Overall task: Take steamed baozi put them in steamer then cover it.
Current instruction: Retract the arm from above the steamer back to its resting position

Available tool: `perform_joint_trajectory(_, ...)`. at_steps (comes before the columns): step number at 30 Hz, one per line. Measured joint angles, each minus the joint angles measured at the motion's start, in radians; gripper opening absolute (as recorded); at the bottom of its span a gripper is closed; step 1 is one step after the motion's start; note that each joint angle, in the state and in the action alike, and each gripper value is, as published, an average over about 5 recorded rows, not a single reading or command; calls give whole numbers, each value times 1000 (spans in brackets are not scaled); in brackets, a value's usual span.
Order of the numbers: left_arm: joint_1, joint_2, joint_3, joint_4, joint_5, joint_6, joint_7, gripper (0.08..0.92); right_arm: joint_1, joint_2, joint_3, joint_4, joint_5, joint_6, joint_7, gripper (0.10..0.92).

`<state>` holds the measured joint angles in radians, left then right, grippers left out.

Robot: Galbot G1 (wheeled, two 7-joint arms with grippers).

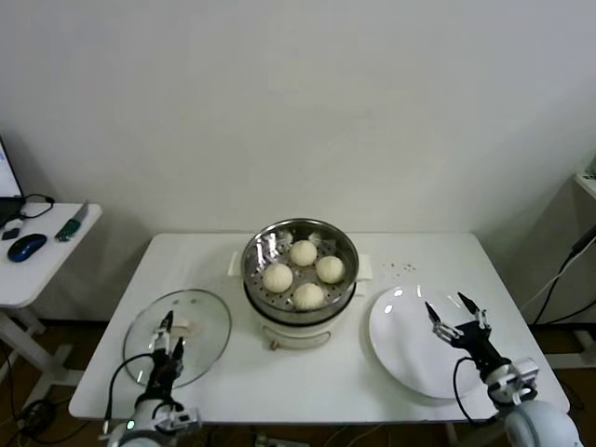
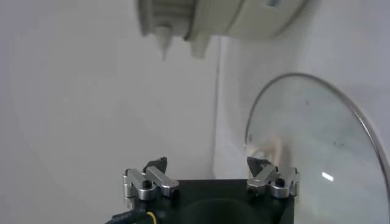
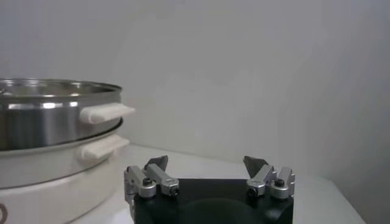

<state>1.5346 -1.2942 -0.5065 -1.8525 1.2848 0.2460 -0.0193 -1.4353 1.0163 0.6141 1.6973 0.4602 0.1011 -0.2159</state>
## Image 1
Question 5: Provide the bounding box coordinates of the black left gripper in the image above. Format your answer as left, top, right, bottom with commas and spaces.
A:
147, 309, 186, 397

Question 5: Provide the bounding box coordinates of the white wall cable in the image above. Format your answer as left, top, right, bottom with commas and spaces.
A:
519, 267, 567, 313

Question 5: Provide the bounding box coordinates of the round white plate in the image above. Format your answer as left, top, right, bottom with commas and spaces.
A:
368, 284, 491, 400

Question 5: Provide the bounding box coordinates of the white shelf board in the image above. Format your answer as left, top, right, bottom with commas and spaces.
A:
573, 160, 596, 201

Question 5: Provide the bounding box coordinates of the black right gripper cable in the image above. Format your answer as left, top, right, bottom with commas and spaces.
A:
453, 356, 497, 427

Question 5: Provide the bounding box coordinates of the black wall cable with plug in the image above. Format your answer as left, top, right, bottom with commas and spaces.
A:
530, 231, 596, 327

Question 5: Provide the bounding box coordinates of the black floor cable bundle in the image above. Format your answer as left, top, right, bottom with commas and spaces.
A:
0, 342, 71, 443

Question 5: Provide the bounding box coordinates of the green handled knife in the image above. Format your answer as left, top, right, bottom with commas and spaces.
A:
54, 199, 90, 242

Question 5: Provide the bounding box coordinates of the black laptop computer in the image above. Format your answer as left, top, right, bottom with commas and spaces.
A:
0, 135, 27, 229

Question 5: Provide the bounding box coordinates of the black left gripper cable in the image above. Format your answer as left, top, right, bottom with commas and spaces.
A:
100, 352, 157, 437

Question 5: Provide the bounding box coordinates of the white side table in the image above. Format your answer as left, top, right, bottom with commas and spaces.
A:
0, 202, 102, 404

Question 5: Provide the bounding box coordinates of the round glass pot lid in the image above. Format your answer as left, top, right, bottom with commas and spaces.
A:
122, 289, 233, 390

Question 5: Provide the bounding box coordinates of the dark crumb scatter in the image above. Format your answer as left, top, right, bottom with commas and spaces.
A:
380, 261, 416, 276

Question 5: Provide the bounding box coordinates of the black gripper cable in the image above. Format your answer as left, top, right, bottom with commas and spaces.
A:
453, 356, 497, 427
100, 352, 157, 437

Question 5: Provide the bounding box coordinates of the black looped desk cable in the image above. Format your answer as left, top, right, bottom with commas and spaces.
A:
18, 193, 56, 220

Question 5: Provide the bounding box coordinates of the perforated steel steamer basket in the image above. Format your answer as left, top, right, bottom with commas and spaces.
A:
226, 217, 373, 314

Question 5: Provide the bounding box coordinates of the white power strip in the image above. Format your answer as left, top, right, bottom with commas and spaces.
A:
251, 431, 292, 447

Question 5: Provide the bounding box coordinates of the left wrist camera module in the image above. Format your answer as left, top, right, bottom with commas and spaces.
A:
157, 406, 202, 432

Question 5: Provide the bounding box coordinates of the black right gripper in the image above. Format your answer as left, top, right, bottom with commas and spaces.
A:
424, 291, 504, 372

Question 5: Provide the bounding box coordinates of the blue computer mouse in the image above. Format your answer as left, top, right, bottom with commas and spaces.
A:
7, 233, 48, 263

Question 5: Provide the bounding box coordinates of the white steamed baozi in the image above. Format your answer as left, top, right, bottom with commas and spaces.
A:
263, 263, 294, 293
290, 238, 318, 267
292, 281, 326, 311
316, 255, 345, 284

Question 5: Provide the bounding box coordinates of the white electric cooker pot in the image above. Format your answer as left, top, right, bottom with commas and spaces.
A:
226, 260, 373, 351

